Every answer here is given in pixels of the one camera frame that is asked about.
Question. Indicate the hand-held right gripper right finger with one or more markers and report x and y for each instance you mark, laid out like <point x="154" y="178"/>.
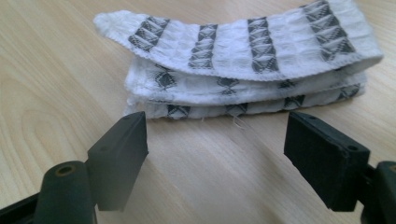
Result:
<point x="323" y="161"/>

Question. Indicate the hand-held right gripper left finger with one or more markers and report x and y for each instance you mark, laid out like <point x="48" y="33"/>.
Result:
<point x="120" y="161"/>

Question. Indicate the white grey-patterned cloth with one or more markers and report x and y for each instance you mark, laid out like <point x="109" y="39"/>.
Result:
<point x="236" y="59"/>

